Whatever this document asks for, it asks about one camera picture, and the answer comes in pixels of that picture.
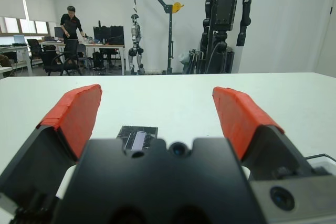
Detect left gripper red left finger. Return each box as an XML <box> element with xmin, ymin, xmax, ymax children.
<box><xmin>0</xmin><ymin>84</ymin><xmax>103</xmax><ymax>205</ymax></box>

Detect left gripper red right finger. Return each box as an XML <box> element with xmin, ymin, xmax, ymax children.
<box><xmin>211</xmin><ymin>86</ymin><xmax>320</xmax><ymax>183</ymax></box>

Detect black box lid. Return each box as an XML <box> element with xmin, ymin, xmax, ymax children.
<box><xmin>115</xmin><ymin>125</ymin><xmax>159</xmax><ymax>152</ymax></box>

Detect black office armchair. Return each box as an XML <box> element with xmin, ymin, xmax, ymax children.
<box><xmin>39</xmin><ymin>45</ymin><xmax>82</xmax><ymax>77</ymax></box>

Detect black bag under desk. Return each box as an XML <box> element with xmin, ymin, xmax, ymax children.
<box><xmin>92</xmin><ymin>51</ymin><xmax>104</xmax><ymax>69</ymax></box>

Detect office desks with chairs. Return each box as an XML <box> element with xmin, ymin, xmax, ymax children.
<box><xmin>39</xmin><ymin>40</ymin><xmax>126</xmax><ymax>76</ymax></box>

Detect black mesh office chair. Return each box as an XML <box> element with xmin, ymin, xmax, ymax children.
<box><xmin>26</xmin><ymin>38</ymin><xmax>43</xmax><ymax>57</ymax></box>

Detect grey plastic bag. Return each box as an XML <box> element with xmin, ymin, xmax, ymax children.
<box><xmin>178</xmin><ymin>51</ymin><xmax>190</xmax><ymax>65</ymax></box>

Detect black computer monitor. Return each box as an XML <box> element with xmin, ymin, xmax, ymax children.
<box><xmin>110</xmin><ymin>25</ymin><xmax>125</xmax><ymax>46</ymax></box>
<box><xmin>93</xmin><ymin>26</ymin><xmax>111</xmax><ymax>44</ymax></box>

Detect short white desk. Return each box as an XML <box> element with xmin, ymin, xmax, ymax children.
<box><xmin>0</xmin><ymin>44</ymin><xmax>34</xmax><ymax>77</ymax></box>

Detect person in black shirt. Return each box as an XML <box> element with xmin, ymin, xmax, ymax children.
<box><xmin>59</xmin><ymin>5</ymin><xmax>87</xmax><ymax>65</ymax></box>

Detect open laptop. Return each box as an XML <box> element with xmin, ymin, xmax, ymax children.
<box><xmin>13</xmin><ymin>34</ymin><xmax>28</xmax><ymax>45</ymax></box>

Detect hanging silver humanoid robot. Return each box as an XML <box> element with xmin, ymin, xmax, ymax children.
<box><xmin>128</xmin><ymin>13</ymin><xmax>145</xmax><ymax>76</ymax></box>

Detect dark hoist crane stand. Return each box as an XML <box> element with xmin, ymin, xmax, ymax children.
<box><xmin>132</xmin><ymin>0</ymin><xmax>185</xmax><ymax>76</ymax></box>

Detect large black robot on stand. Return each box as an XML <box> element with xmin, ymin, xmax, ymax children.
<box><xmin>199</xmin><ymin>0</ymin><xmax>254</xmax><ymax>74</ymax></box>

